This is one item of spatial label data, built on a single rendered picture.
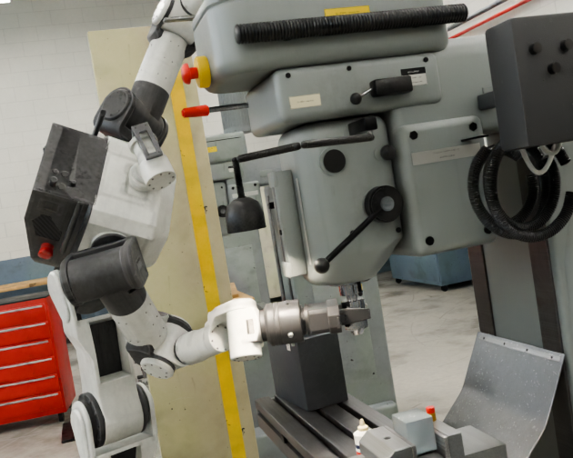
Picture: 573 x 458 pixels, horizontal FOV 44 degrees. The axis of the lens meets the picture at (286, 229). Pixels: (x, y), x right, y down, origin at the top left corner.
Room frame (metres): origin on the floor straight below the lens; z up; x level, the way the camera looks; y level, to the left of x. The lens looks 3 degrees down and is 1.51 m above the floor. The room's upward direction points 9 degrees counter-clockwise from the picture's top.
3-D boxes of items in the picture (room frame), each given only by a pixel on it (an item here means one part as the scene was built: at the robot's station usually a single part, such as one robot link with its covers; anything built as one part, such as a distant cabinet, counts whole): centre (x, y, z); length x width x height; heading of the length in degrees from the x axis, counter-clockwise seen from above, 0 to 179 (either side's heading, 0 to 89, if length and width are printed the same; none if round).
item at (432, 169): (1.49, -0.30, 1.47); 0.24 x 0.19 x 0.26; 16
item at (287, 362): (1.91, 0.01, 1.04); 0.22 x 0.12 x 0.20; 23
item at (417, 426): (1.24, -0.17, 1.05); 0.06 x 0.05 x 0.06; 15
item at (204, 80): (1.38, 0.11, 1.76); 0.06 x 0.02 x 0.06; 16
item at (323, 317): (1.44, -0.02, 1.24); 0.13 x 0.12 x 0.10; 178
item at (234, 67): (1.44, -0.12, 1.81); 0.47 x 0.26 x 0.16; 106
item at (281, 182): (1.41, 0.00, 1.44); 0.04 x 0.04 x 0.21; 16
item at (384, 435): (1.23, -0.11, 1.03); 0.12 x 0.06 x 0.04; 15
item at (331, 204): (1.44, -0.11, 1.47); 0.21 x 0.19 x 0.32; 16
